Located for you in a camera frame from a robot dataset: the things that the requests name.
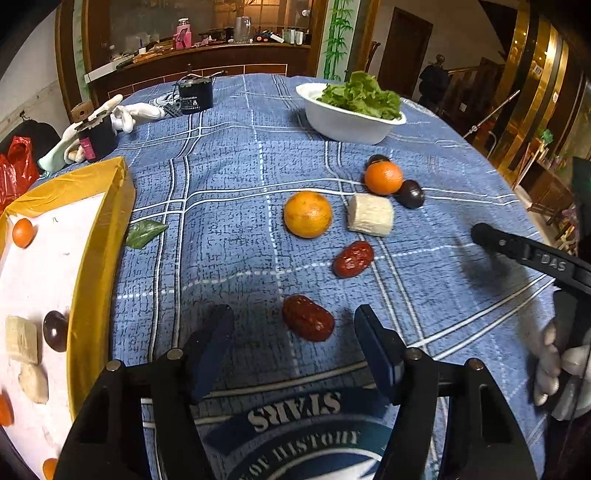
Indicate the wooden counter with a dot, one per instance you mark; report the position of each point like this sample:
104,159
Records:
207,62

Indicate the black cylindrical container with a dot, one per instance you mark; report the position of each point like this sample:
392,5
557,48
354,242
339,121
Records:
196,98

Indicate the wooden chair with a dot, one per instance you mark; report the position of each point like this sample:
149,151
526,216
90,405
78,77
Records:
373,55

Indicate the dark purple plum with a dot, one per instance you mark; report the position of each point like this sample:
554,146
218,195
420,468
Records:
55,331
411,194
377,159

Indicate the red jujube date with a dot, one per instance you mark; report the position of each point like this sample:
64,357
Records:
353,258
308,317

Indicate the tan peeled sugarcane piece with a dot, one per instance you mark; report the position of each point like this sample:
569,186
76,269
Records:
33,382

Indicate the green leaf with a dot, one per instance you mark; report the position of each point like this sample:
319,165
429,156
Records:
145,232

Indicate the white bowl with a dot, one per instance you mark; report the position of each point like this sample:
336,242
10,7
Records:
351,127

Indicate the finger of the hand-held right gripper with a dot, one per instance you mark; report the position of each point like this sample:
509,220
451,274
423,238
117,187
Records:
517,247

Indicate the yellow cardboard tray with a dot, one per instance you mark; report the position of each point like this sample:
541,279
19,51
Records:
92,277

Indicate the black box with pink side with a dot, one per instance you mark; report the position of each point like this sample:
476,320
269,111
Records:
98,137

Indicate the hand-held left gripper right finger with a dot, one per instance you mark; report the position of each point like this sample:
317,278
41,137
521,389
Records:
378,355

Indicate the white peeled sugarcane piece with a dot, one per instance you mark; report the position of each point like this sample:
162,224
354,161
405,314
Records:
371,214
21,339

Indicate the brown wooden door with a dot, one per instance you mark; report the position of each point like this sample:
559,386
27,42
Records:
406,46

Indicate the pale orange mandarin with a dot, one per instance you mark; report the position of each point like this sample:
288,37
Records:
308,214

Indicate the golden pillar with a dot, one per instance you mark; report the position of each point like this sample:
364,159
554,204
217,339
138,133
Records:
535,69

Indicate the clear glass pitcher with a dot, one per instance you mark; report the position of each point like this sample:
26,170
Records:
242,28

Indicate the pink bottle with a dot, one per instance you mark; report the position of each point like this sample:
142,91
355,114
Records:
183,34

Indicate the blue plaid tablecloth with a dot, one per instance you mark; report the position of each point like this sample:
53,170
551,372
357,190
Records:
231,161

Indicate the white cotton glove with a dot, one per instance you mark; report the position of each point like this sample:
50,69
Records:
136,114
62,147

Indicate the green bamboo painted pillar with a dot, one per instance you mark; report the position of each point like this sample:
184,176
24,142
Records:
337,41

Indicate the metal rod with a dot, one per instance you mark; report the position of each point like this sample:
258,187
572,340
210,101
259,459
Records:
491,113

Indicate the person's right hand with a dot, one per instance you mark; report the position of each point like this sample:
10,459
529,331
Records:
547,364

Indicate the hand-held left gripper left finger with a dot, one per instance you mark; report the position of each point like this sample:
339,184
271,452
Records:
212,350

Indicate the red plastic bag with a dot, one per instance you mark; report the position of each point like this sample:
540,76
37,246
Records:
16,170

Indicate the dark jacket on post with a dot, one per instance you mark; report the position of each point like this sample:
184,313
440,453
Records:
431,81

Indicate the green lettuce leaves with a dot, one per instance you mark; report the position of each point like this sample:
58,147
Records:
364,94

